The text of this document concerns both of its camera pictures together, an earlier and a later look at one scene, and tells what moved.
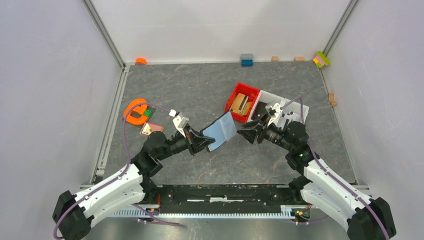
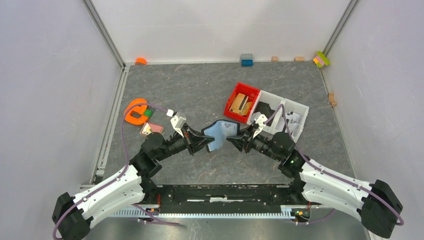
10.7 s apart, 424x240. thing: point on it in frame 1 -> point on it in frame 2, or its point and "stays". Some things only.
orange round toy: [140, 61] stays
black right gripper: [250, 134] -> [240, 141]
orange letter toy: [140, 109] stays
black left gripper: [195, 140] stays
